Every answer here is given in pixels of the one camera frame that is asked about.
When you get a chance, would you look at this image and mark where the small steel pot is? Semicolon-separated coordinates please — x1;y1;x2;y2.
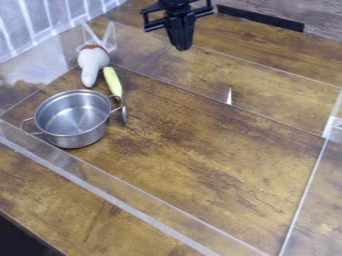
22;89;123;149

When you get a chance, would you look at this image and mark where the black strip on table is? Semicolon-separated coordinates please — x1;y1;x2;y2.
217;4;305;32

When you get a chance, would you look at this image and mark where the white plush toy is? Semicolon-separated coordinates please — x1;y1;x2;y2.
78;45;110;88

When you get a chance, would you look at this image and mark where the clear acrylic stand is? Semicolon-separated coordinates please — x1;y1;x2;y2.
77;21;118;53

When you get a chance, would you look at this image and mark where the green handled metal spoon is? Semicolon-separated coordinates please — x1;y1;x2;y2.
103;66;129;122

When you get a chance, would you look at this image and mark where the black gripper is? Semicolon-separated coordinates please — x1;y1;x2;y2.
141;0;214;50

